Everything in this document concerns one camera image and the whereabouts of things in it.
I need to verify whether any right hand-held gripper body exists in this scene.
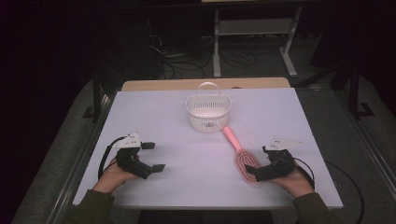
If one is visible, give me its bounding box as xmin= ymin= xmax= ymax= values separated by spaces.
xmin=262 ymin=136 xmax=304 ymax=181

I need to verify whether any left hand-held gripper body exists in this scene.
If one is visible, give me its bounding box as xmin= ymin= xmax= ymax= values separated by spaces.
xmin=111 ymin=133 xmax=154 ymax=180

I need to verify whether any pink hairbrush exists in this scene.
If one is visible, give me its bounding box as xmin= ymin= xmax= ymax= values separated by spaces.
xmin=221 ymin=125 xmax=263 ymax=185

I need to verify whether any white plastic basket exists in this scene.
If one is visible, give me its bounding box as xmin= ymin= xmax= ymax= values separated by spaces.
xmin=185 ymin=81 xmax=233 ymax=134

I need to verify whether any person's right hand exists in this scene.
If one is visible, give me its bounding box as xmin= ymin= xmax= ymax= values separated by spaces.
xmin=269 ymin=167 xmax=315 ymax=199

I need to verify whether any person's left hand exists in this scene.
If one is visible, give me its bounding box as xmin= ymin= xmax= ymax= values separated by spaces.
xmin=92 ymin=157 xmax=139 ymax=195

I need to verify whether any wooden table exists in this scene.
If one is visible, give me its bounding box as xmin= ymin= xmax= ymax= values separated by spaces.
xmin=120 ymin=77 xmax=292 ymax=92

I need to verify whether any black metal stand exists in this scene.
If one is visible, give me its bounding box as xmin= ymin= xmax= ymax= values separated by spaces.
xmin=82 ymin=66 xmax=110 ymax=123
xmin=347 ymin=63 xmax=376 ymax=120

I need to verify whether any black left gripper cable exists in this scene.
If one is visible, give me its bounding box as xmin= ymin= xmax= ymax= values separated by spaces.
xmin=97 ymin=136 xmax=126 ymax=180

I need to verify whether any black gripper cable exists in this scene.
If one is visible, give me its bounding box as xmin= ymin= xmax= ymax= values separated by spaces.
xmin=97 ymin=136 xmax=126 ymax=180
xmin=293 ymin=156 xmax=316 ymax=191

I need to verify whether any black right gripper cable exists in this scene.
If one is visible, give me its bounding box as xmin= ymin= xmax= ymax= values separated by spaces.
xmin=293 ymin=156 xmax=316 ymax=191

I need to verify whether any long black cable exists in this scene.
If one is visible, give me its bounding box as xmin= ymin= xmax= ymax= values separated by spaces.
xmin=323 ymin=160 xmax=366 ymax=224

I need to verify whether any white metal desk frame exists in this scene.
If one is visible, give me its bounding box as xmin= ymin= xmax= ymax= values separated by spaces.
xmin=212 ymin=5 xmax=304 ymax=78

